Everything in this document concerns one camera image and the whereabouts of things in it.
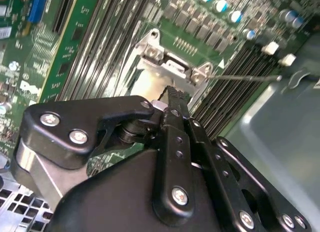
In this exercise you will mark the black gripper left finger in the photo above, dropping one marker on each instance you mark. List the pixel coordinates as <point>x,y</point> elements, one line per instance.
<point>112,109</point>

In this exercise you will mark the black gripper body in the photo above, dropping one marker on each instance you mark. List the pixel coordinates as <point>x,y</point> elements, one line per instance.
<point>112,197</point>

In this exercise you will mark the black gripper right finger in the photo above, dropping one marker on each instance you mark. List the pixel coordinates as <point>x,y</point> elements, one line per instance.
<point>220,167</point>

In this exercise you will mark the metal socket cover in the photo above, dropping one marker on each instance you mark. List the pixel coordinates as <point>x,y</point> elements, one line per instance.
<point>176,68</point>

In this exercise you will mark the silver CPU chip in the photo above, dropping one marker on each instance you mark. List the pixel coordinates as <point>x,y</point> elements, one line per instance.
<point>150,86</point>

